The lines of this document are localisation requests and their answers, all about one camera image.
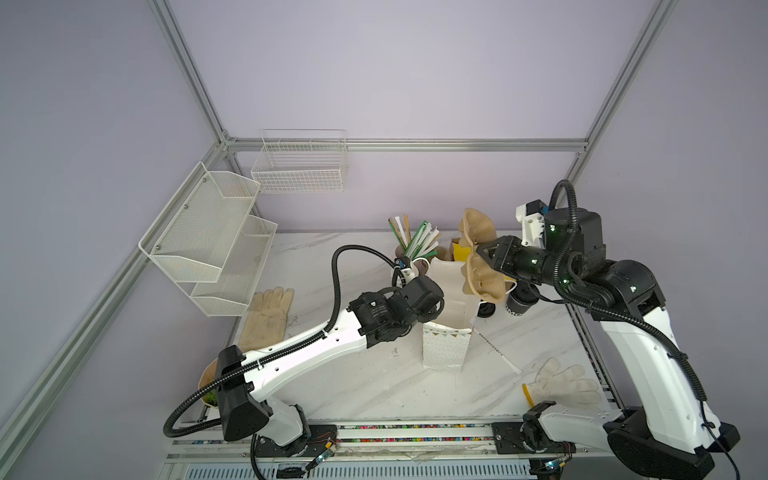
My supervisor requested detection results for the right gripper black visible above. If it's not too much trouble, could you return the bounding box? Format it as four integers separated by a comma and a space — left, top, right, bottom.
467, 233, 564, 288

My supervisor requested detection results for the brown pulp cup carrier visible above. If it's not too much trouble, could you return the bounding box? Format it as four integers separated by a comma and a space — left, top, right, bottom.
458, 208, 507, 304

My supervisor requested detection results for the stack of black lids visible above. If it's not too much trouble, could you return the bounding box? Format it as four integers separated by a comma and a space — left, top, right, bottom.
477, 302, 496, 319

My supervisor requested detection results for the white paper takeout bag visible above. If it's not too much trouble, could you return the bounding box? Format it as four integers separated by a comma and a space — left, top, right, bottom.
422, 259, 480, 372

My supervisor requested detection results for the single black paper cup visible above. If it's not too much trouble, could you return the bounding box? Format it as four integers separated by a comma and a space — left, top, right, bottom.
505, 281, 540, 316

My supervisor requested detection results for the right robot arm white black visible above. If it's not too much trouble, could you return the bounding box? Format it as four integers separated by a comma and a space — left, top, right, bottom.
459, 201, 739, 479

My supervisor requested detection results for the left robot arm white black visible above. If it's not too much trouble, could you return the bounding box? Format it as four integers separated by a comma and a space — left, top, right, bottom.
216, 277, 444, 456

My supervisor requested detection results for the yellow napkin stack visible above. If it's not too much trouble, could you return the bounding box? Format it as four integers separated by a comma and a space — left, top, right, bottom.
451, 238, 473, 262

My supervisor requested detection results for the pink straw holder cup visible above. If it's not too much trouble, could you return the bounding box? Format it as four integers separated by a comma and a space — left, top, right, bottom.
394, 245, 413, 263

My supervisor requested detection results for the beige glove left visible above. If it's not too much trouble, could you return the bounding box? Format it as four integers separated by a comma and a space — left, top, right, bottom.
237, 287, 294, 352

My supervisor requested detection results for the white wrapped straw on table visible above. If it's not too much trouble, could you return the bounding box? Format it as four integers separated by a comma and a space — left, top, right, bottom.
473, 329, 522, 376

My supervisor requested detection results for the brown bowl with greens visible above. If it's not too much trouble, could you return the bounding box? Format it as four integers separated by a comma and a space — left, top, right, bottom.
198, 359, 218, 408

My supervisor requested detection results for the white mesh two-tier shelf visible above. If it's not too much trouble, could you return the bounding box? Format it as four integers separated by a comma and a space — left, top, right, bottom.
138, 163, 277, 317

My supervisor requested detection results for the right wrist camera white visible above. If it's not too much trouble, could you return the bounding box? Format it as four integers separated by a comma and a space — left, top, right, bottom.
515, 200, 548, 249

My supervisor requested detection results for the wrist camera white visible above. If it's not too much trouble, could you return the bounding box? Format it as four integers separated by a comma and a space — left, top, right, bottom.
515, 200, 548, 249
393, 256, 419, 287

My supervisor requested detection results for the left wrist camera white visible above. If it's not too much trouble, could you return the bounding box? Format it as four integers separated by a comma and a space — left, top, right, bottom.
393, 256, 419, 287

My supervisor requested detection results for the black corrugated cable left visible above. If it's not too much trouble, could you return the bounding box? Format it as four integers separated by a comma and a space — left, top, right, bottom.
163, 244, 400, 480

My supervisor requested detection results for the yellow handled tool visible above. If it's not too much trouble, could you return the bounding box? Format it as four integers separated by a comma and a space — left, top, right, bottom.
522, 384, 535, 408

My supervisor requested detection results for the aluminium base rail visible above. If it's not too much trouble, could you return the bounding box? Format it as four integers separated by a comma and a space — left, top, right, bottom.
158, 416, 636, 479

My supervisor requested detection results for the white wire basket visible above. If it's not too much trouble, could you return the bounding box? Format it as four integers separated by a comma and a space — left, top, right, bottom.
251, 129, 348, 194

